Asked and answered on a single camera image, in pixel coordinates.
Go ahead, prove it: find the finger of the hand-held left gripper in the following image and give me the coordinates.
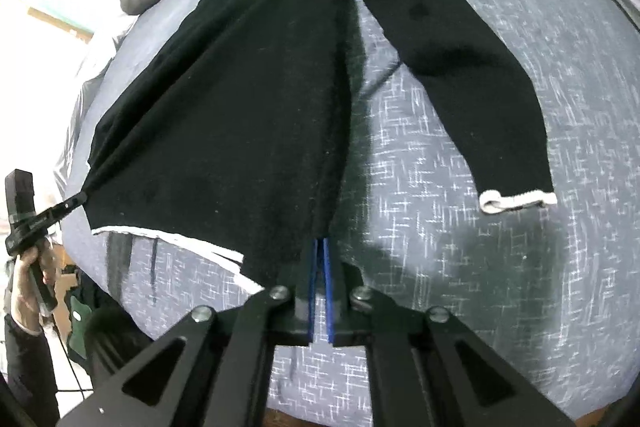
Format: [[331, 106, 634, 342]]
[[31, 191, 91, 235]]

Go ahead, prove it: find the light grey bed sheet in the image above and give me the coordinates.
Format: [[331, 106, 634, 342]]
[[52, 12, 136, 198]]

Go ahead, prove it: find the green object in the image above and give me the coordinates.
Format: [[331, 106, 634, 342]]
[[67, 294, 88, 353]]

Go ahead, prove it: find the person's left forearm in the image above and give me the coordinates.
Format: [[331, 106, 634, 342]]
[[2, 314, 61, 413]]

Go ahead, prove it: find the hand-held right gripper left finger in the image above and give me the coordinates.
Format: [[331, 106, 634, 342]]
[[57, 237, 321, 427]]

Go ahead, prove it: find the black sweater white trim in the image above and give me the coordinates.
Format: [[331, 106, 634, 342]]
[[82, 0, 558, 303]]

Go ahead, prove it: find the blue patterned bedspread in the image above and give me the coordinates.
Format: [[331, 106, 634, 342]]
[[60, 0, 640, 423]]

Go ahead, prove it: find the person's left hand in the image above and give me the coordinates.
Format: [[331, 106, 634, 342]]
[[10, 239, 60, 333]]

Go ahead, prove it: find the black cable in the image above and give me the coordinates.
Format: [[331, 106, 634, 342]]
[[50, 322, 96, 395]]

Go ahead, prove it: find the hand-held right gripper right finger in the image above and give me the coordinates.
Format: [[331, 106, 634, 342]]
[[322, 238, 576, 427]]

